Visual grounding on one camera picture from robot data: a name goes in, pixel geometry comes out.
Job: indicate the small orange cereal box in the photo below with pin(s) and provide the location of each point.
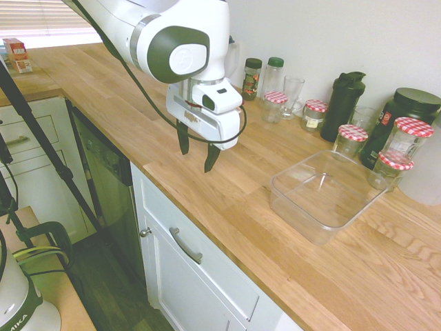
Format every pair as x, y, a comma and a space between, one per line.
22, 66
15, 48

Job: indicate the tall clear glass mug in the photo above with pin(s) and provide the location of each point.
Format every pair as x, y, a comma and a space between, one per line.
293, 93

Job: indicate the spice jar with black lid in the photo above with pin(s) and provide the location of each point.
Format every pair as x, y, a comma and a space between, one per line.
251, 81

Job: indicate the round metal cabinet knob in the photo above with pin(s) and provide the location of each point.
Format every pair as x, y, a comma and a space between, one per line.
145, 232

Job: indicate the black camera tripod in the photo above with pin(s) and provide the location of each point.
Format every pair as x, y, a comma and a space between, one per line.
41, 138

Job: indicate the white window blinds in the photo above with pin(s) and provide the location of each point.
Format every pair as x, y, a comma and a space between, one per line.
41, 17

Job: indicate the clear square plastic container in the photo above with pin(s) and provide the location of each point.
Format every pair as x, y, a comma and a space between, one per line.
327, 207

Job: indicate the stainless steel dishwasher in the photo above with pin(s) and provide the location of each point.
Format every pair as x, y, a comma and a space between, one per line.
110, 193

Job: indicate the glass jar red gingham lid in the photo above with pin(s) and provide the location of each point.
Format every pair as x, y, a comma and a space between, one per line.
274, 107
382, 176
349, 141

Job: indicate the large black supplement tub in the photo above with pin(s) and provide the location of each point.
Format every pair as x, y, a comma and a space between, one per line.
413, 107

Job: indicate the clear bottle with green lid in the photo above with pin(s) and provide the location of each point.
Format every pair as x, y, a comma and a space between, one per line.
274, 77

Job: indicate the clear drinking glass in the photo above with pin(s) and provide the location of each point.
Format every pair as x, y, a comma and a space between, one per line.
365, 119

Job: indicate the white drawer cabinet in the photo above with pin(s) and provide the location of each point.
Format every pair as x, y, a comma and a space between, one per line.
44, 165

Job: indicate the black shaker bottle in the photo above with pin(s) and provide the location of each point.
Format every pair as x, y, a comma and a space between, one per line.
342, 107

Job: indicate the labelled jar red gingham lid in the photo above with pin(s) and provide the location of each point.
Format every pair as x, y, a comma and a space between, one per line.
314, 117

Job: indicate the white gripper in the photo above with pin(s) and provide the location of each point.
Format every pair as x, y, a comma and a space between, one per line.
210, 125

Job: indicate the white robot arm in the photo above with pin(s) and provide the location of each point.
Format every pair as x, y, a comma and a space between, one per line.
113, 20

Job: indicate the faceted jar red gingham lid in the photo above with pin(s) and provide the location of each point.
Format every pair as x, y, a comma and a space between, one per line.
406, 141

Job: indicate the dark green clamp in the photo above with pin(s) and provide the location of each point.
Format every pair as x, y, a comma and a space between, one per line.
60, 234

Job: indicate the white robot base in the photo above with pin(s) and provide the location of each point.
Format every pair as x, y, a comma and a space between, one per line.
17, 303

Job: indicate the white counter cabinet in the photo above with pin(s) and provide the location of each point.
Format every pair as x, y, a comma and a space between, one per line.
193, 289

